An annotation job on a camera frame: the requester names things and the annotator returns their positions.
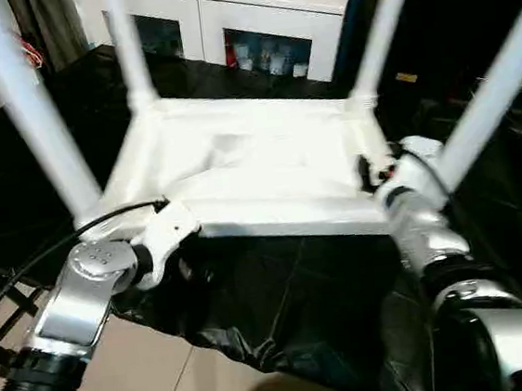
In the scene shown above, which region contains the white plastic table top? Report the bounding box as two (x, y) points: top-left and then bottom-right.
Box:
(62, 68), (455, 269)

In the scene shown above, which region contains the black glossy mat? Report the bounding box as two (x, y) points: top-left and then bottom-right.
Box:
(0, 0), (522, 391)

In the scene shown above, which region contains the dark blue hanging cloth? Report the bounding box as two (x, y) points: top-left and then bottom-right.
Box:
(328, 0), (374, 84)

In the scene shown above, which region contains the white cabinet with glass doors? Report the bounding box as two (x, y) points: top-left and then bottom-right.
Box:
(98, 0), (369, 106)

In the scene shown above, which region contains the red patterned cloth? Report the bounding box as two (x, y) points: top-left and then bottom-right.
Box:
(15, 33), (46, 72)

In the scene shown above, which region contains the grey curtain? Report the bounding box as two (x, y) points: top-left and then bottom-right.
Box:
(7, 0), (90, 77)

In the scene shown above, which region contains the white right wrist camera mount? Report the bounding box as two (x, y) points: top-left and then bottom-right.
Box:
(369, 132), (452, 215)

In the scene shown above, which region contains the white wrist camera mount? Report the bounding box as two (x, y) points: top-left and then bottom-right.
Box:
(369, 132), (452, 215)
(126, 200), (206, 292)

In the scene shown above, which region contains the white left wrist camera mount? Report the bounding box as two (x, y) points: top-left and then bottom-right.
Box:
(126, 200), (206, 292)

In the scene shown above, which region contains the black left wrist camera cable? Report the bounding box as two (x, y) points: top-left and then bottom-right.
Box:
(0, 195), (183, 327)

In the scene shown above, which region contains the black folding stand frame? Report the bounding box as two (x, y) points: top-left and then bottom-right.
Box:
(0, 248), (63, 373)

